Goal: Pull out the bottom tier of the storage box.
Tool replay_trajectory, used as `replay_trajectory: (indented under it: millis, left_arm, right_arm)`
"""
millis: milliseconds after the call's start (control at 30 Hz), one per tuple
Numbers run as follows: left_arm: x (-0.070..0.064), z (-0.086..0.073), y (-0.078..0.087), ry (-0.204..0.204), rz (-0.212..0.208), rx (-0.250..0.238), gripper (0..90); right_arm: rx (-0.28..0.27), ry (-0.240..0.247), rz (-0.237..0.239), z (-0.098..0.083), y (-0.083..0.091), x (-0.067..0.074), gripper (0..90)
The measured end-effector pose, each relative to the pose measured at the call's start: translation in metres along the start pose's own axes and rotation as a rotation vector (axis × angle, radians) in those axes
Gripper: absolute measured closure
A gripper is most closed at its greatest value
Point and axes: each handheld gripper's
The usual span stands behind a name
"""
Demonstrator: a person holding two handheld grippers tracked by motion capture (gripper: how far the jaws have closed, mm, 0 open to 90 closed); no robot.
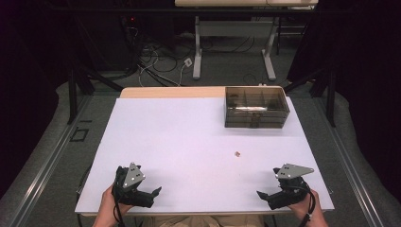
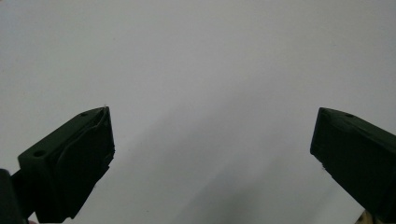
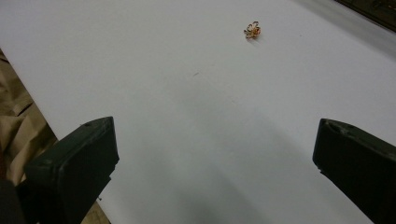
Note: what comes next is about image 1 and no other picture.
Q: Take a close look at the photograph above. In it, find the white floor cable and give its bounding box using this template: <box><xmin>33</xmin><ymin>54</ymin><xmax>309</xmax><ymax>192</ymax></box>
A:
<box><xmin>137</xmin><ymin>46</ymin><xmax>190</xmax><ymax>88</ymax></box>

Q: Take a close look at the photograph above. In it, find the black metal stand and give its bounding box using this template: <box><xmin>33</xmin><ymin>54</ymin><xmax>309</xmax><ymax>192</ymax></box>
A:
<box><xmin>283</xmin><ymin>61</ymin><xmax>338</xmax><ymax>128</ymax></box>
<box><xmin>66</xmin><ymin>13</ymin><xmax>125</xmax><ymax>126</ymax></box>

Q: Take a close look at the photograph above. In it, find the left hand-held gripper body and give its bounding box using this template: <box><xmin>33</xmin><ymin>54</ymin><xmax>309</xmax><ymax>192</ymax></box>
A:
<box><xmin>112</xmin><ymin>162</ymin><xmax>149</xmax><ymax>206</ymax></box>

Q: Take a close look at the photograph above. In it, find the dark curtain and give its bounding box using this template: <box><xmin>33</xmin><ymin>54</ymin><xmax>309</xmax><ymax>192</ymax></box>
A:
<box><xmin>0</xmin><ymin>0</ymin><xmax>77</xmax><ymax>200</ymax></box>
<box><xmin>287</xmin><ymin>0</ymin><xmax>401</xmax><ymax>202</ymax></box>

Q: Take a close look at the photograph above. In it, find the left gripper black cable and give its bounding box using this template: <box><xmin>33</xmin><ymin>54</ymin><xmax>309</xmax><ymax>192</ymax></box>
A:
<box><xmin>113</xmin><ymin>176</ymin><xmax>126</xmax><ymax>227</ymax></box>

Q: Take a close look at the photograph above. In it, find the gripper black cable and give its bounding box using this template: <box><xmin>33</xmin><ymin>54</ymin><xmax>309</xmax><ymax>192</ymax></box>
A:
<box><xmin>113</xmin><ymin>176</ymin><xmax>126</xmax><ymax>227</ymax></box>
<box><xmin>285</xmin><ymin>183</ymin><xmax>317</xmax><ymax>227</ymax></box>

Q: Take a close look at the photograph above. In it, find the transparent grey drawer box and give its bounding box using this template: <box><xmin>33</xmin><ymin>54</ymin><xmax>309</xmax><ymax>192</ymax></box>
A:
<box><xmin>223</xmin><ymin>86</ymin><xmax>291</xmax><ymax>130</ymax></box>

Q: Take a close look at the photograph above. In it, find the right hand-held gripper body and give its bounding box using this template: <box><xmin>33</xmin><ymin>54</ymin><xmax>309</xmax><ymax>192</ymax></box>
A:
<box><xmin>272</xmin><ymin>163</ymin><xmax>316</xmax><ymax>205</ymax></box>

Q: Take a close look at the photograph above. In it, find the black floor cable bundle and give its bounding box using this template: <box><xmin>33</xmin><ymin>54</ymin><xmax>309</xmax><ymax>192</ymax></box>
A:
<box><xmin>121</xmin><ymin>15</ymin><xmax>197</xmax><ymax>88</ymax></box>

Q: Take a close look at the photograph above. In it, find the person's left hand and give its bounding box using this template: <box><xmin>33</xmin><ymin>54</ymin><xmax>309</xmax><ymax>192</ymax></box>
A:
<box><xmin>100</xmin><ymin>184</ymin><xmax>135</xmax><ymax>222</ymax></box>

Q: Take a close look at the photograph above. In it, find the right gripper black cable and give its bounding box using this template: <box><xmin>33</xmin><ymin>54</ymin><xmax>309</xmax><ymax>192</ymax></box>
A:
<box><xmin>285</xmin><ymin>183</ymin><xmax>317</xmax><ymax>227</ymax></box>

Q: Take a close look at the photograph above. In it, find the person's right hand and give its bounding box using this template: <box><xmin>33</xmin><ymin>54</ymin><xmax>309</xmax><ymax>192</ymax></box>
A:
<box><xmin>288</xmin><ymin>188</ymin><xmax>321</xmax><ymax>220</ymax></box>

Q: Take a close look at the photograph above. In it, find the white-legged desk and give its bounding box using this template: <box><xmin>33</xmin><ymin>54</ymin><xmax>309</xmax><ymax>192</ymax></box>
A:
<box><xmin>174</xmin><ymin>0</ymin><xmax>320</xmax><ymax>81</ymax></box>

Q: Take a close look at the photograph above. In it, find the light wooden table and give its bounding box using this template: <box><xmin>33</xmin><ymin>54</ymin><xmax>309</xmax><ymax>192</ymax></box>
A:
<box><xmin>79</xmin><ymin>85</ymin><xmax>330</xmax><ymax>218</ymax></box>

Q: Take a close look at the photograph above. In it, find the aluminium floor rail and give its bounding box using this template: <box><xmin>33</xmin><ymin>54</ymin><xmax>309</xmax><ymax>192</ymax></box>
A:
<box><xmin>314</xmin><ymin>94</ymin><xmax>386</xmax><ymax>227</ymax></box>
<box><xmin>8</xmin><ymin>94</ymin><xmax>93</xmax><ymax>227</ymax></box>

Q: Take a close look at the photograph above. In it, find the black horizontal bar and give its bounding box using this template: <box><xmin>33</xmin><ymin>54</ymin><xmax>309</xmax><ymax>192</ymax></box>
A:
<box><xmin>51</xmin><ymin>7</ymin><xmax>353</xmax><ymax>15</ymax></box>

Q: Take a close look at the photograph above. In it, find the power strip with red light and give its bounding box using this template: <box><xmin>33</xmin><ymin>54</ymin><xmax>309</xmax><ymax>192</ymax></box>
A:
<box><xmin>125</xmin><ymin>14</ymin><xmax>140</xmax><ymax>30</ymax></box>

